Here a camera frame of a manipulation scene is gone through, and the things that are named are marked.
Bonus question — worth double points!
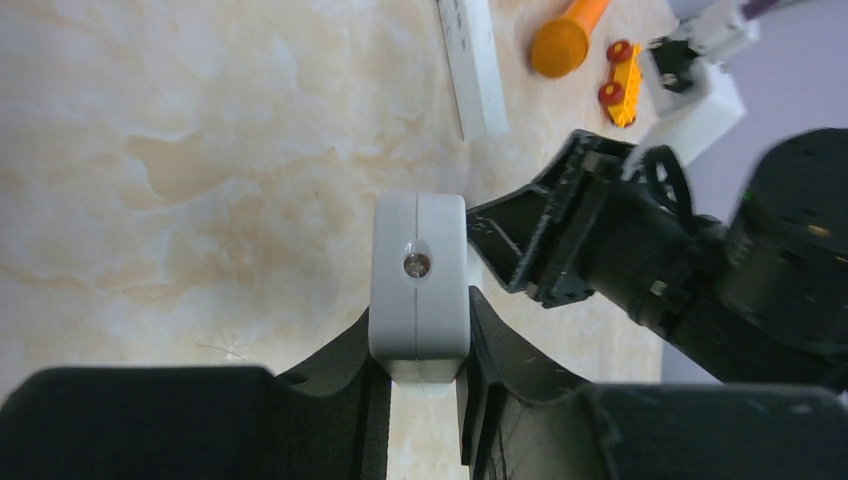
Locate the yellow toy car red wheels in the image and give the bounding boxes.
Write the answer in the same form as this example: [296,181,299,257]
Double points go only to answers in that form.
[597,39,643,128]

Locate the small white remote control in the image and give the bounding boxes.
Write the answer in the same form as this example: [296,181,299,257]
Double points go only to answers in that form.
[368,193,471,390]

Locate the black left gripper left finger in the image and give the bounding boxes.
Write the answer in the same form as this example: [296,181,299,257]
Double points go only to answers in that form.
[1,317,391,479]

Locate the orange toy microphone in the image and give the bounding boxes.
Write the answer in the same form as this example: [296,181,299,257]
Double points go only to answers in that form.
[530,0,610,79]

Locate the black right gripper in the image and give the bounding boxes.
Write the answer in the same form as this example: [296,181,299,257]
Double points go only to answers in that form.
[467,129,749,358]

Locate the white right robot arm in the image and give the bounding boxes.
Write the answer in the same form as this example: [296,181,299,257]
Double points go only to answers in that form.
[467,128,847,393]

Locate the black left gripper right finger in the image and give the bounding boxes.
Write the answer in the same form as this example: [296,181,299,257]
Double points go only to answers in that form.
[457,287,847,479]

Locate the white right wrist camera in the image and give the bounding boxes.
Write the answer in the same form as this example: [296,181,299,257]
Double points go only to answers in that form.
[639,1,760,165]

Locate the white remote battery cover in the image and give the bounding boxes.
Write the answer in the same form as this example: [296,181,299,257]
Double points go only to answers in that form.
[436,0,510,142]

